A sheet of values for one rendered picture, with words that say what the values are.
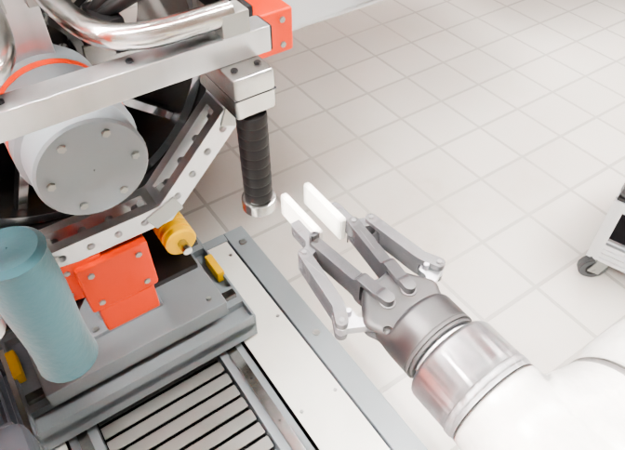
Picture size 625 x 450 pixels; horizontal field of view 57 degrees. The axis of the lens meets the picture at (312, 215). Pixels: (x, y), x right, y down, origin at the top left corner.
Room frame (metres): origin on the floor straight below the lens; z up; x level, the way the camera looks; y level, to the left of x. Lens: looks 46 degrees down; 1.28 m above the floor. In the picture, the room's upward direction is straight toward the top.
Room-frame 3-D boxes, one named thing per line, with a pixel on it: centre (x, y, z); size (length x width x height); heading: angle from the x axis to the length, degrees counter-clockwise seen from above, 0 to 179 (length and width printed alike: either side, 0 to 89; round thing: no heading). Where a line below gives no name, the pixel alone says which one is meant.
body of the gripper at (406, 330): (0.31, -0.09, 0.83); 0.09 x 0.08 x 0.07; 35
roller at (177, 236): (0.78, 0.30, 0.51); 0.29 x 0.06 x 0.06; 35
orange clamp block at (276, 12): (0.81, 0.09, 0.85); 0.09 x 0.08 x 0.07; 125
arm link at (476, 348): (0.25, -0.13, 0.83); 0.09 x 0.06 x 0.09; 125
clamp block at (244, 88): (0.56, 0.09, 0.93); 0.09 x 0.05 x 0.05; 35
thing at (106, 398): (0.77, 0.44, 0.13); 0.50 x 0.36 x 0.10; 125
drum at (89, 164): (0.57, 0.30, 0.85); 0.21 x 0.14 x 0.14; 35
